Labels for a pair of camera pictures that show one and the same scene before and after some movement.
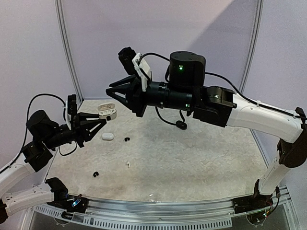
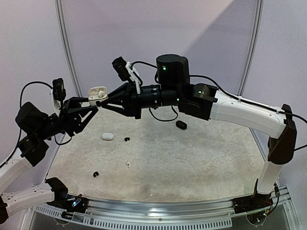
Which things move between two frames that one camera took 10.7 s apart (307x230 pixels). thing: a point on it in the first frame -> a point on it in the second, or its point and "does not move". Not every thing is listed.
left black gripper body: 78,133 -> 64,116
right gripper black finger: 123,94 -> 123,106
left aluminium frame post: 79,95 does not move
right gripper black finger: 130,78 -> 120,91
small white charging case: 106,109 -> 97,94
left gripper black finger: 92,127 -> 77,120
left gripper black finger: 88,116 -> 74,101
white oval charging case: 107,136 does not move
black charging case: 181,125 does not move
